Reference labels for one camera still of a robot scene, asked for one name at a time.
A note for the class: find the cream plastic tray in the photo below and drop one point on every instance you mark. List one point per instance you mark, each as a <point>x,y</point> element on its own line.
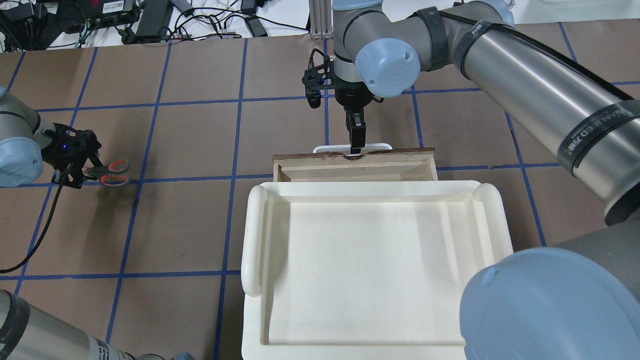
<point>365,270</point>

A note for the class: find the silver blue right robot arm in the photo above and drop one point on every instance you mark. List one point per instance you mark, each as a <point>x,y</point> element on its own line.
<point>579,299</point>

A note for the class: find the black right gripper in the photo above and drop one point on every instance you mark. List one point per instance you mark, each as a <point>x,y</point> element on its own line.
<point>352,99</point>

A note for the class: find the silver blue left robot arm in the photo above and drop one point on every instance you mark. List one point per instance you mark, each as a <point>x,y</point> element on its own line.
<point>28,142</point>

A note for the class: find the black power adapter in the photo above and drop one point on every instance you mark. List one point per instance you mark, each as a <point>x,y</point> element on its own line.
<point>153,25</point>

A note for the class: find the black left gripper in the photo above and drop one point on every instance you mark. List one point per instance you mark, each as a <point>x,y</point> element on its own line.
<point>59,156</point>

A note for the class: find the wooden drawer with white handle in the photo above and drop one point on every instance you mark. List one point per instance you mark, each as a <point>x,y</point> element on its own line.
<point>377,162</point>

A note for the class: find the grey orange scissors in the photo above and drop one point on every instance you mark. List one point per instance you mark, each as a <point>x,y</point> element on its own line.
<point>111,175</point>

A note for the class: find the aluminium frame post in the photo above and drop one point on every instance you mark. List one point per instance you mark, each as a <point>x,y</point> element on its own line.
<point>320,19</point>

